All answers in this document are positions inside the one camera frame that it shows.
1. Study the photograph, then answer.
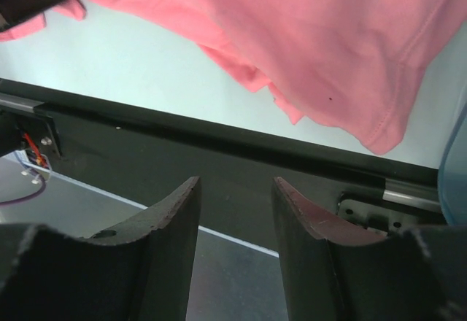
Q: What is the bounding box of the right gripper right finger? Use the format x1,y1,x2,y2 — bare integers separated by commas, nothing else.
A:
271,177,466,320

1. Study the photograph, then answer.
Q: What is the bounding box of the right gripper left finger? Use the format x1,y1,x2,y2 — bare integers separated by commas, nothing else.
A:
1,177,201,320

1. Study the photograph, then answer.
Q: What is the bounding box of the pink t-shirt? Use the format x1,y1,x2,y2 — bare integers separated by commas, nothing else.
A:
1,0,466,160

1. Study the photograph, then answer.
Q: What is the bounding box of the teal plastic basin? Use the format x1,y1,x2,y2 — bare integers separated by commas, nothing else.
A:
438,104,466,225

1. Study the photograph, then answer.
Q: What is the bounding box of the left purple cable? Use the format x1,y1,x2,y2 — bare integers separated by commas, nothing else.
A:
0,180,50,207

